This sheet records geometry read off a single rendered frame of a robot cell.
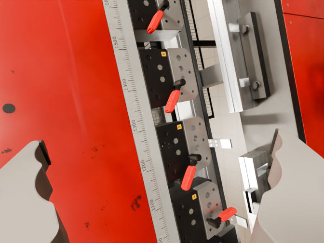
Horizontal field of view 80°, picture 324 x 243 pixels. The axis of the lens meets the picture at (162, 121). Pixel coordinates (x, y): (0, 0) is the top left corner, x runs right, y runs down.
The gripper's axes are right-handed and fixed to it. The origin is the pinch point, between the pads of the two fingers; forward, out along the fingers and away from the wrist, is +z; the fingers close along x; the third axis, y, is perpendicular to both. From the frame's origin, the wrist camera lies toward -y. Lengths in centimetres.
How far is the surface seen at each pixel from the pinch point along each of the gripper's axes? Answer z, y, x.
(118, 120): 28.9, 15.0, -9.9
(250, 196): 38, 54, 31
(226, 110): 165, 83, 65
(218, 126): 170, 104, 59
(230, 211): 26, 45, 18
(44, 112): 23.3, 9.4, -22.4
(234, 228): 29, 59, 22
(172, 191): 29.7, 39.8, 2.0
